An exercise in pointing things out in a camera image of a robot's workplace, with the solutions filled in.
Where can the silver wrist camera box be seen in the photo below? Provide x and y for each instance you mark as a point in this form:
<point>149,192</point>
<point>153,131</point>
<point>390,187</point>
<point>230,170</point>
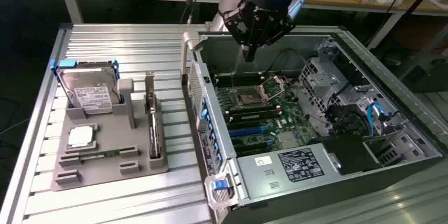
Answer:
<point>296,6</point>

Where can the silver CPU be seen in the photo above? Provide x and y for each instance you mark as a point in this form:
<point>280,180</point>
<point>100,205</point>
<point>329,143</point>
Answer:
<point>81,137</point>

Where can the grey parts rack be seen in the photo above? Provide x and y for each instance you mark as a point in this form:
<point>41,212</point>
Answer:
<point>112,134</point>

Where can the CPU socket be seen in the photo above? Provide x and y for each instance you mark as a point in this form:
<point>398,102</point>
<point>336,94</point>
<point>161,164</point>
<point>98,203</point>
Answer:
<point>249,99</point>

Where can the black plastic shroud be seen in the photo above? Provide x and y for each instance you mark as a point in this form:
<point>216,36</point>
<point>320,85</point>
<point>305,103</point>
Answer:
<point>346,155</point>

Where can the open black PC case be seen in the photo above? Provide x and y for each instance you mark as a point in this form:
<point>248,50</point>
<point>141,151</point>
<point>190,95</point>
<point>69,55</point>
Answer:
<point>297,203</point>

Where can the silver chipset heat sink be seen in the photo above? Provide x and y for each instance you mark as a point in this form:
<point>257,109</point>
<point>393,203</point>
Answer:
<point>286,140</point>

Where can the silver hard disk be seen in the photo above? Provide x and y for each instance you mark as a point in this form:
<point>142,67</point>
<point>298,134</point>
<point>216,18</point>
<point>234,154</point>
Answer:
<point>90,93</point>

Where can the metal socket cover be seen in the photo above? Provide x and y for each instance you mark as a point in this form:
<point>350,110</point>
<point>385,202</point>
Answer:
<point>268,80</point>

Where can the grey power supply unit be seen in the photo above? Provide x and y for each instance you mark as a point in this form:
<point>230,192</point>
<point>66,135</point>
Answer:
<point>258,176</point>

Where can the grey disk bay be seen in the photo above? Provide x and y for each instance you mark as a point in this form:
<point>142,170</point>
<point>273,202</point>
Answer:
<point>392,150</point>

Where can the grey printed case clamp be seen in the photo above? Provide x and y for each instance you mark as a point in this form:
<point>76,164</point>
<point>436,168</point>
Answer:
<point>190,39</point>
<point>218,200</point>

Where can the dark equipment box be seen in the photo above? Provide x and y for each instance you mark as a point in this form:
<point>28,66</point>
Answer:
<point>430,77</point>

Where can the large brown carton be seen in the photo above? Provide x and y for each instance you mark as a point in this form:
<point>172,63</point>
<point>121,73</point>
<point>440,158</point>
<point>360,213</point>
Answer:
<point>416,35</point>

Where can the green RAM stick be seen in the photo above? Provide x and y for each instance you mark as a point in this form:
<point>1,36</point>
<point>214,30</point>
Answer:
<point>101,153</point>

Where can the black installed RAM stick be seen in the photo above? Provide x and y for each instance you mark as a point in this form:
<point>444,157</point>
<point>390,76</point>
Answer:
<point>252,116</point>

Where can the silver metal drive cage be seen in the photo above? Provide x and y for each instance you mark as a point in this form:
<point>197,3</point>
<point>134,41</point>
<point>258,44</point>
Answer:
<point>321,82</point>

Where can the blue case latch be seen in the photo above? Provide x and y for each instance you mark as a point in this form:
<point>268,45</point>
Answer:
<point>218,185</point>

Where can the blue expansion slot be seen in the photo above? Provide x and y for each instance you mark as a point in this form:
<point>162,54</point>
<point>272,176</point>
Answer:
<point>244,131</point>

